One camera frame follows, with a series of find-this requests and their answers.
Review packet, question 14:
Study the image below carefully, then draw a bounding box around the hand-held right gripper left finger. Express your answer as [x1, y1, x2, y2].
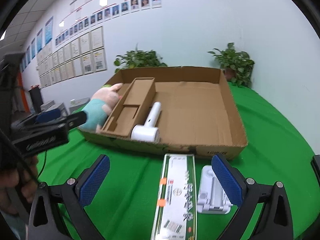
[27, 154, 110, 240]

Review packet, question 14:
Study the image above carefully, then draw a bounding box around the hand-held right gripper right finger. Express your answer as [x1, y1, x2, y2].
[211, 154, 294, 240]

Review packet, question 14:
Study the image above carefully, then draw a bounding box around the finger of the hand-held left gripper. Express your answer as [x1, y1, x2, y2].
[11, 109, 62, 128]
[58, 111, 88, 130]

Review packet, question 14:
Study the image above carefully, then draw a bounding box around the pink pig plush toy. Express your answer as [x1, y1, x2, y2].
[81, 83, 123, 133]

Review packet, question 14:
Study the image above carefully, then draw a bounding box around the green and white medicine box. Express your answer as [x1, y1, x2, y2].
[151, 153, 198, 240]

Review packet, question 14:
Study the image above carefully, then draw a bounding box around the large shallow cardboard box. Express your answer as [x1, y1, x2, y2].
[77, 66, 248, 161]

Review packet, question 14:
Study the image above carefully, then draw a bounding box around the long brown cardboard box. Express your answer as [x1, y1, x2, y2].
[100, 77, 157, 138]

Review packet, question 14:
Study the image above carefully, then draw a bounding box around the white handheld fan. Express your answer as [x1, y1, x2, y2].
[130, 102, 162, 144]

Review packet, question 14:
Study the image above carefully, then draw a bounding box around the person's left hand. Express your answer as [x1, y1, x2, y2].
[0, 155, 38, 214]

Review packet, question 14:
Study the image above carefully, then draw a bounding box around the grey box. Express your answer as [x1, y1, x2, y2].
[69, 97, 90, 114]
[41, 100, 67, 115]

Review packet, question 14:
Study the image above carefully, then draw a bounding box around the black upright case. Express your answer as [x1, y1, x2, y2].
[29, 87, 43, 113]

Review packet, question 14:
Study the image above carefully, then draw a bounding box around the white folding phone stand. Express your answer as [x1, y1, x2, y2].
[196, 165, 234, 215]

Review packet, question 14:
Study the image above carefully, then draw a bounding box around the green tablecloth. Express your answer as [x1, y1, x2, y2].
[37, 86, 315, 240]

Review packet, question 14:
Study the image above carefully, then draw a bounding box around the leafy green potted plant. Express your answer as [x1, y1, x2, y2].
[114, 44, 168, 73]
[207, 42, 255, 88]

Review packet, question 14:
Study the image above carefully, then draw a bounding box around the thin black cable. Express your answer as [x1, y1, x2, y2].
[36, 150, 48, 183]

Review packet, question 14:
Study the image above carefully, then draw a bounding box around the wall of framed certificates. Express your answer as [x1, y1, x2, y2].
[36, 26, 108, 88]

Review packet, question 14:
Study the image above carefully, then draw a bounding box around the row of blue wall posters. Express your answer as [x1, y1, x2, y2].
[20, 16, 54, 73]

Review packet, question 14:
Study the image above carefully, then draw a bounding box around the wall chart of portrait photos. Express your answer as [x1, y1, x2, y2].
[55, 0, 163, 45]

